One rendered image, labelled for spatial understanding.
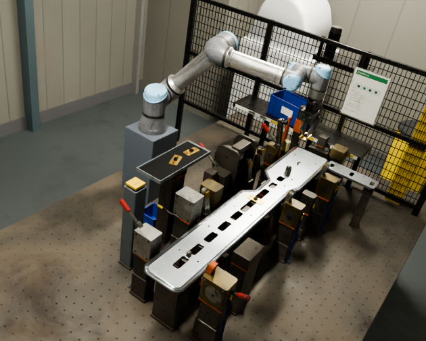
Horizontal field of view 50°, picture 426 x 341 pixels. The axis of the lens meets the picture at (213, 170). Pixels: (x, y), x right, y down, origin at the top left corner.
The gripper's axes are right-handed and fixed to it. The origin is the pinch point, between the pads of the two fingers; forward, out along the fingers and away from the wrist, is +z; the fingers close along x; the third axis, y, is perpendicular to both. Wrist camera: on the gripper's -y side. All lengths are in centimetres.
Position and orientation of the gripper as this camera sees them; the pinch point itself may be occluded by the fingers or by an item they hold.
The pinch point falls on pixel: (306, 132)
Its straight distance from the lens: 233.1
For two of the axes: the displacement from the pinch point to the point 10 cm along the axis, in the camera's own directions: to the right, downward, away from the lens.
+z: -1.5, 8.2, 5.5
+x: 8.2, 4.1, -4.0
